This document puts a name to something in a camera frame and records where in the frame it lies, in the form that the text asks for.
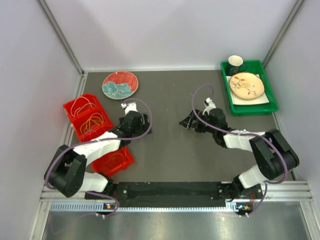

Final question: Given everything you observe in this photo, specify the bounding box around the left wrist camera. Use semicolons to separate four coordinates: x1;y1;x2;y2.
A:
121;102;138;115

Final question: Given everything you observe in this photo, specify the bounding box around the white cable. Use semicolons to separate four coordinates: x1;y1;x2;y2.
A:
70;96;97;117

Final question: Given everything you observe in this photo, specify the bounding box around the aluminium frame rail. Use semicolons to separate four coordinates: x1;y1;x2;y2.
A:
30;181;320;240

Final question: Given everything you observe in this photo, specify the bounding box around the pink cable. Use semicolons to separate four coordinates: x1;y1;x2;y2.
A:
82;129;100;141

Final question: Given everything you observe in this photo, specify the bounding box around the dark green mug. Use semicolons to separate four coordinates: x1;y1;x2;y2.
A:
225;55;248;76

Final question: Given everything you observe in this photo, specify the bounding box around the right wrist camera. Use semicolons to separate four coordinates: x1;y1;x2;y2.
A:
202;97;216;116

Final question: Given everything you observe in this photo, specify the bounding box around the orange cable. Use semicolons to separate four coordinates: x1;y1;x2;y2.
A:
107;152;128;167

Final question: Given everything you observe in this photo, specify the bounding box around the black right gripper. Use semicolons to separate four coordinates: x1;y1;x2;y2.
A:
179;108;218;135

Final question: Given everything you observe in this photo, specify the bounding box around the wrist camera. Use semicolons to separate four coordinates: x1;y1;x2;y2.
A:
202;97;216;116
121;102;138;115

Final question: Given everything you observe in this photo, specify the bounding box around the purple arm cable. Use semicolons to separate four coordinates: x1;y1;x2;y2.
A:
191;84;288;218
44;97;154;218

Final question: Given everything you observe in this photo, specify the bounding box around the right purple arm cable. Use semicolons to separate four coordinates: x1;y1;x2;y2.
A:
191;84;288;218

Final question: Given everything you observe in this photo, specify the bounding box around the green plastic bin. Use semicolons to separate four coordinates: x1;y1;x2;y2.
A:
220;60;279;116

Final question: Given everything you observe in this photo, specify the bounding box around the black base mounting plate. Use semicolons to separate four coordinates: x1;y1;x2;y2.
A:
84;181;263;208

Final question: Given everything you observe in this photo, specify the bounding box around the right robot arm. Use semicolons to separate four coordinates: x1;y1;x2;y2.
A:
179;108;300;198

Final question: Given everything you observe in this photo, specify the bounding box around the red compartment tray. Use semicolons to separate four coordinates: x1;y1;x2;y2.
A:
63;93;135;177

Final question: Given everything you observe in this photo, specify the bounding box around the beige bird plate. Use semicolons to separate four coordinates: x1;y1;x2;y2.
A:
228;72;265;100

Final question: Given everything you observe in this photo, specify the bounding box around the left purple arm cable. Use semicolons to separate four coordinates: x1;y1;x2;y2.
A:
44;97;154;218

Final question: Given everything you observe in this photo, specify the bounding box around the red floral plate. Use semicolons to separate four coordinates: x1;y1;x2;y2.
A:
101;71;139;100

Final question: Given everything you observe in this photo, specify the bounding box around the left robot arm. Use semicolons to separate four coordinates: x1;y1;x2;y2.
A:
44;110;153;199

